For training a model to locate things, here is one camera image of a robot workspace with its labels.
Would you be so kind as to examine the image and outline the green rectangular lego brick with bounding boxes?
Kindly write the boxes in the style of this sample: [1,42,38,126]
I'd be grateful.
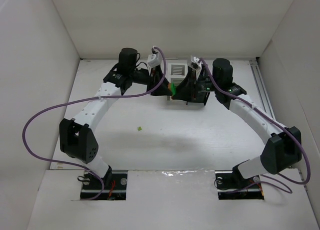
[172,83,177,96]

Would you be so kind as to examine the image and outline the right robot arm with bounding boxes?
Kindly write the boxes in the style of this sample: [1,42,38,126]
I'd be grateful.
[173,57,303,188]

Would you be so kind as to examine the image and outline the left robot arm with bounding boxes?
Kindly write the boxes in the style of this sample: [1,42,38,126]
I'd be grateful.
[59,47,167,184]

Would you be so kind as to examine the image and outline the black slotted container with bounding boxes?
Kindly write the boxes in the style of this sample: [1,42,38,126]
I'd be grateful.
[187,75,212,105]

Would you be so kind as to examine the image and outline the white slotted container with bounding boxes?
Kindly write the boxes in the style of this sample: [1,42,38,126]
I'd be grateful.
[166,63,188,101]

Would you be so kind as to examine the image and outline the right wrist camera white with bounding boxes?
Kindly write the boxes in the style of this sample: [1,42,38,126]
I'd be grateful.
[190,56,202,78]

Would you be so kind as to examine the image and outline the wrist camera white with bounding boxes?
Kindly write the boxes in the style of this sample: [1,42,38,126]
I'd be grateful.
[146,54,162,69]
[190,56,202,78]

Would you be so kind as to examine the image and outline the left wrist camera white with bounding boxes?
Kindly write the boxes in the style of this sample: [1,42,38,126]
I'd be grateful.
[146,54,162,69]

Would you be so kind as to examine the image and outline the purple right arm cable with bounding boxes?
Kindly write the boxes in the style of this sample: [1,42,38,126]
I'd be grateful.
[198,58,311,193]

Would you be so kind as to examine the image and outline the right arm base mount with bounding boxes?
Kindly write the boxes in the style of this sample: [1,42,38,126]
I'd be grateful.
[214,170,265,200]

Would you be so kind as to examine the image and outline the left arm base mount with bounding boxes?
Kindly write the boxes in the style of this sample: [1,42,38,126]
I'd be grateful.
[77,169,129,200]

